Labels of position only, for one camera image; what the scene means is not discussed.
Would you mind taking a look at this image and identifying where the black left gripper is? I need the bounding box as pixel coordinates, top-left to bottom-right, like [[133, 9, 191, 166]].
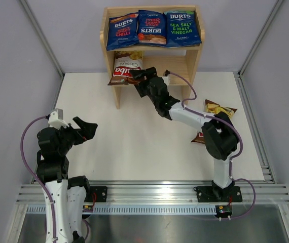
[[54, 116, 97, 155]]

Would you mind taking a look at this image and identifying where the Chuba cassava chips bag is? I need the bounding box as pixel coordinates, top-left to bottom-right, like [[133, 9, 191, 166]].
[[191, 99, 238, 144], [108, 51, 144, 86]]

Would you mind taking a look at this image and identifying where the large Burts sweet chilli bag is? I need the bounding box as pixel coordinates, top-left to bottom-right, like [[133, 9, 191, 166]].
[[106, 12, 139, 51]]

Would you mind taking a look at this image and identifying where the small Burts sweet chilli bag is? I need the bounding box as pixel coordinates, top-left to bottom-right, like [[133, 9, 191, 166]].
[[137, 10, 167, 47]]

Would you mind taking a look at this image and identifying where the Burts sea salt vinegar bag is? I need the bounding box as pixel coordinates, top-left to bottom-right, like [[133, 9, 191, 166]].
[[164, 10, 202, 48]]

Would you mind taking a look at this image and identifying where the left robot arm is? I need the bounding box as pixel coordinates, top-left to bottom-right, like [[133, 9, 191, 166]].
[[37, 116, 98, 242]]

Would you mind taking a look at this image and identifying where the wooden two-tier shelf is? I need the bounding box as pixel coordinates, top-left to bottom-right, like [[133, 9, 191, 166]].
[[99, 6, 206, 110]]

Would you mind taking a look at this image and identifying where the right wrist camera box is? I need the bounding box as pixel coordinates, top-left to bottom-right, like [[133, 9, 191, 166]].
[[162, 70, 170, 86]]

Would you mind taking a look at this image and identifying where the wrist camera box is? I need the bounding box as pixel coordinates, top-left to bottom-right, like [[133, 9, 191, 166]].
[[162, 70, 170, 86], [48, 108, 68, 130]]

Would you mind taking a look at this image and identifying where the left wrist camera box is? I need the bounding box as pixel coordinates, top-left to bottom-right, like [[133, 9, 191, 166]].
[[48, 108, 68, 130]]

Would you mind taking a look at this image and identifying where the aluminium rail base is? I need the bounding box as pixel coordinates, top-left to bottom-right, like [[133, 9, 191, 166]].
[[16, 179, 289, 216]]

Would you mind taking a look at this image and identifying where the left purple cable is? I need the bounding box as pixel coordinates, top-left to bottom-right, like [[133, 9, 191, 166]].
[[20, 115, 92, 243]]

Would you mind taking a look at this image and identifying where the white slotted cable duct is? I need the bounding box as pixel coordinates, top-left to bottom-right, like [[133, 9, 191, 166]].
[[26, 205, 218, 215]]

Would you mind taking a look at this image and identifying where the left aluminium frame post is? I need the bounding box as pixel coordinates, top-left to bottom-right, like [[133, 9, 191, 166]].
[[18, 0, 65, 80]]

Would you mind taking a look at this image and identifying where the aluminium frame post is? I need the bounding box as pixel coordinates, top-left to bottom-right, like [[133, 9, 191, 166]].
[[18, 0, 65, 80], [237, 0, 285, 78]]

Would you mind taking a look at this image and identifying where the right aluminium frame post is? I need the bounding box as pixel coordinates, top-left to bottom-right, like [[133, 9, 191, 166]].
[[237, 0, 285, 78]]

